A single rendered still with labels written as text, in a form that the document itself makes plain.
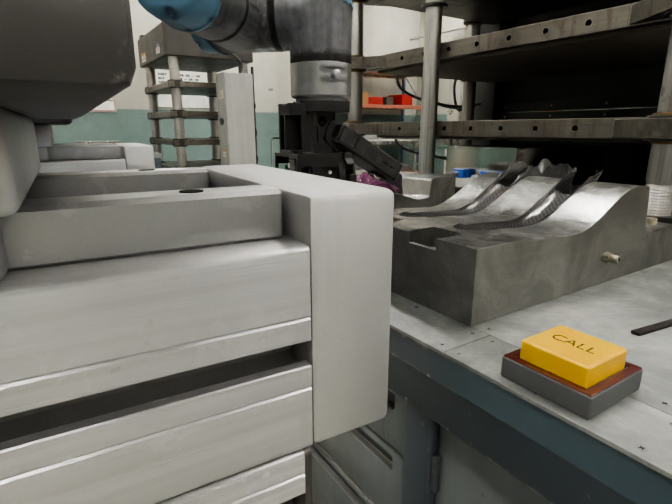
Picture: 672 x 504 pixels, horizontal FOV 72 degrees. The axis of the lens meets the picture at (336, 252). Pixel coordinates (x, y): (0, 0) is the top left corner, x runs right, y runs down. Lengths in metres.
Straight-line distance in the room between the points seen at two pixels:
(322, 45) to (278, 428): 0.47
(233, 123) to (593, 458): 4.75
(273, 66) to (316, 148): 8.03
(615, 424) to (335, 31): 0.47
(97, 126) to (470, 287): 7.37
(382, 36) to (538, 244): 9.48
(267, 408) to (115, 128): 7.62
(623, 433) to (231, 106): 4.76
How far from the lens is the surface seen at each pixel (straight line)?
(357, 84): 1.97
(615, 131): 1.32
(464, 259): 0.52
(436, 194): 1.04
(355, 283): 0.16
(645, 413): 0.45
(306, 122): 0.58
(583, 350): 0.44
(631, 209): 0.78
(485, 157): 1.53
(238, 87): 5.02
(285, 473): 0.18
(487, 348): 0.50
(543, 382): 0.42
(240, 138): 5.00
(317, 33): 0.58
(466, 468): 0.61
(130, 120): 7.79
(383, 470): 0.76
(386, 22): 10.10
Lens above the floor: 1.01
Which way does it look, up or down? 15 degrees down
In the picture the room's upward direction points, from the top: straight up
